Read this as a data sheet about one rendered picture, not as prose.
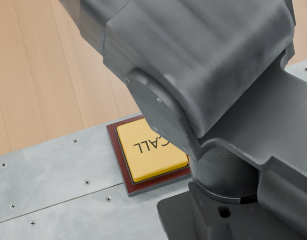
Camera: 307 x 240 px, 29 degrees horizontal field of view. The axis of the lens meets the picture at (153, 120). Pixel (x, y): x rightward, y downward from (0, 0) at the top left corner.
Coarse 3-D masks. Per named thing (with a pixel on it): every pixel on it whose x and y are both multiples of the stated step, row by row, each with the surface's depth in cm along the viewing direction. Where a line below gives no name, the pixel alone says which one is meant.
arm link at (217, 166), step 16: (192, 160) 35; (208, 160) 33; (224, 160) 32; (240, 160) 32; (208, 176) 34; (224, 176) 33; (240, 176) 33; (256, 176) 34; (224, 192) 35; (240, 192) 34; (256, 192) 35
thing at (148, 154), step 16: (128, 128) 63; (144, 128) 63; (128, 144) 62; (144, 144) 62; (160, 144) 62; (128, 160) 62; (144, 160) 62; (160, 160) 62; (176, 160) 62; (144, 176) 61
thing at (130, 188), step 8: (128, 120) 65; (112, 128) 64; (112, 136) 64; (120, 152) 64; (120, 160) 63; (120, 168) 63; (128, 176) 63; (160, 176) 63; (168, 176) 63; (176, 176) 63; (128, 184) 63; (136, 184) 63; (144, 184) 63; (152, 184) 63; (128, 192) 62
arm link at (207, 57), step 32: (64, 0) 29; (96, 0) 26; (128, 0) 26; (160, 0) 26; (192, 0) 26; (224, 0) 26; (256, 0) 27; (96, 32) 28; (128, 32) 26; (160, 32) 26; (192, 32) 26; (224, 32) 26; (256, 32) 27; (288, 32) 28; (128, 64) 28; (160, 64) 26; (192, 64) 26; (224, 64) 26; (256, 64) 27; (192, 96) 26; (224, 96) 27; (192, 128) 28
